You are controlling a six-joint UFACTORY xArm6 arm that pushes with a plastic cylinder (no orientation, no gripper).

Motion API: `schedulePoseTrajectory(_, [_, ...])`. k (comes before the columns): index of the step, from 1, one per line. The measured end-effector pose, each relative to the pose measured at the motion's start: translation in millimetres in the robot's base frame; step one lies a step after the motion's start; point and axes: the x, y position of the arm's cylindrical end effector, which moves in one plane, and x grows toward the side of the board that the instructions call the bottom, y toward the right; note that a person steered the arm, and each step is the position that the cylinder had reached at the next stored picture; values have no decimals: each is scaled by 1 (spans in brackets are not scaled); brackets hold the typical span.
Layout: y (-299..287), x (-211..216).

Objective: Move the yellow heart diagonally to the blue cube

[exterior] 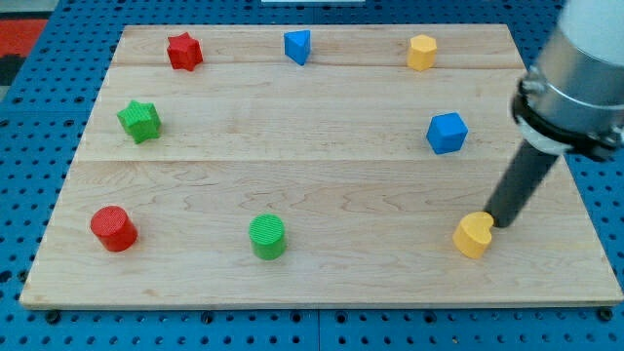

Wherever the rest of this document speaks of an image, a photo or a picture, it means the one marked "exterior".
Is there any wooden board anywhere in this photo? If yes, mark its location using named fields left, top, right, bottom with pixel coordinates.
left=20, top=24, right=623, bottom=310

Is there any green cylinder block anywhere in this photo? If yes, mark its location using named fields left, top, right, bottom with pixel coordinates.
left=249, top=214, right=287, bottom=260

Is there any yellow hexagon block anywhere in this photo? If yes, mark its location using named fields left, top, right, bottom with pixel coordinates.
left=407, top=34, right=438, bottom=71

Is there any red cylinder block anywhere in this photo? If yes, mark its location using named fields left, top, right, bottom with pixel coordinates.
left=90, top=206, right=138, bottom=252

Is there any green star block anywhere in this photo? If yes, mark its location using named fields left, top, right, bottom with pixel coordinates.
left=117, top=100, right=161, bottom=144

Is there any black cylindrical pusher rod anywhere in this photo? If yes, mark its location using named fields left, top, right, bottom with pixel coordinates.
left=484, top=140, right=559, bottom=228

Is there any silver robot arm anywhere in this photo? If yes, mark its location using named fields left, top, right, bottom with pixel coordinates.
left=485, top=0, right=623, bottom=228

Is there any red star block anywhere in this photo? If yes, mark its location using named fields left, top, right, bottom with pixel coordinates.
left=167, top=32, right=203, bottom=71

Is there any blue triangle block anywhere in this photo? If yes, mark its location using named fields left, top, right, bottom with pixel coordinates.
left=284, top=29, right=311, bottom=65

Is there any yellow heart block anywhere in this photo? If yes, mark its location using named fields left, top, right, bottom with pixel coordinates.
left=452, top=212, right=494, bottom=259

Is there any blue cube block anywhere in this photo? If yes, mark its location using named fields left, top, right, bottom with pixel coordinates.
left=426, top=112, right=469, bottom=154

